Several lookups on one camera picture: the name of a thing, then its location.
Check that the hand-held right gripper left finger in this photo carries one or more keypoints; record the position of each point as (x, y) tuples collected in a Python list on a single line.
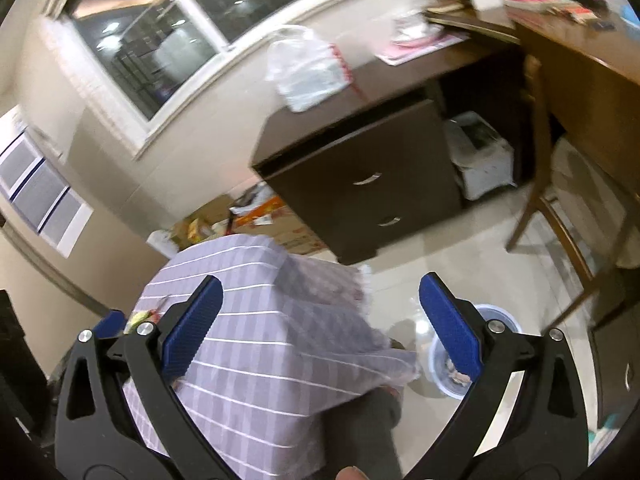
[(192, 330)]

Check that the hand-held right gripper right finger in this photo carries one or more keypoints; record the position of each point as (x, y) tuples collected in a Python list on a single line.
[(450, 325)]

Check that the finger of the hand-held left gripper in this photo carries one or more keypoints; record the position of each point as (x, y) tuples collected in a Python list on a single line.
[(111, 322)]

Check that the pale blue trash bin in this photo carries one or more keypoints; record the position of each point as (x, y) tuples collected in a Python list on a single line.
[(442, 366)]

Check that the person's right hand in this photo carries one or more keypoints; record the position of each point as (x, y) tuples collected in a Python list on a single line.
[(352, 474)]

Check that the green crumpled wrapper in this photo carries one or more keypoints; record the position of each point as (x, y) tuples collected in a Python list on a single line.
[(140, 319)]

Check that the purple striped tablecloth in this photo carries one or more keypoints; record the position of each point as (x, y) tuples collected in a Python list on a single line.
[(260, 320)]

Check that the white paper roll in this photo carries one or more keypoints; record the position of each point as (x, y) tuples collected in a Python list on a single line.
[(161, 244)]

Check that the person's leg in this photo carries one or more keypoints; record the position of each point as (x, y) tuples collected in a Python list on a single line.
[(367, 425)]

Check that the orange cardboard box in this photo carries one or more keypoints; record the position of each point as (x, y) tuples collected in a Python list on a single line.
[(280, 220)]

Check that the wooden chair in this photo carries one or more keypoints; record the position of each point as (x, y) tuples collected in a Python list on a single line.
[(545, 200)]

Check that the white bin under desk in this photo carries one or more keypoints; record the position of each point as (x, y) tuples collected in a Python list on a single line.
[(480, 160)]

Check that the dark wooden side cabinet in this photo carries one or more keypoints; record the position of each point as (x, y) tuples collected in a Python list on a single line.
[(617, 360)]

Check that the dark brown drawer cabinet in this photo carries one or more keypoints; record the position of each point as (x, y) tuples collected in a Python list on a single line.
[(365, 170)]

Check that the clear plastic bag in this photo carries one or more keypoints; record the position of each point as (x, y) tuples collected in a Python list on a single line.
[(307, 70)]

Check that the brown wooden desk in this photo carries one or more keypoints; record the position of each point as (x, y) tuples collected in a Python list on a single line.
[(590, 70)]

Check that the stack of white bowls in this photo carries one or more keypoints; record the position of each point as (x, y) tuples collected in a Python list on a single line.
[(415, 27)]

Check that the wall papers with blue stripes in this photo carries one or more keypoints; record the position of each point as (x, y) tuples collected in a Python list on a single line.
[(40, 195)]

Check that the window with white frame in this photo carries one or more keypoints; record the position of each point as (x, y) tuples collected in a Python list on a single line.
[(200, 20)]

